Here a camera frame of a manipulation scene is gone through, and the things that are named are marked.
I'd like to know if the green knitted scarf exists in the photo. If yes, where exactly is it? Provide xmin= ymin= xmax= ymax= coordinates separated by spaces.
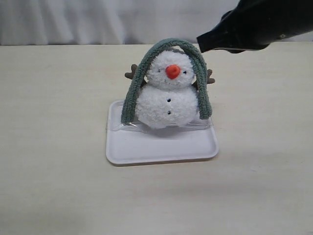
xmin=120 ymin=38 xmax=212 ymax=123

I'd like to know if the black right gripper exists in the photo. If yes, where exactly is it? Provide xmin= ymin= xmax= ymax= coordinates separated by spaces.
xmin=197 ymin=0 xmax=313 ymax=53

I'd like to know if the white plush snowman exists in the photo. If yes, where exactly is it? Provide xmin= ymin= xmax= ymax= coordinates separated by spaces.
xmin=125 ymin=47 xmax=212 ymax=128

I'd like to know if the white square plastic tray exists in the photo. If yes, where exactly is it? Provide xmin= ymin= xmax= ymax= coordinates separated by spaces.
xmin=106 ymin=98 xmax=220 ymax=167

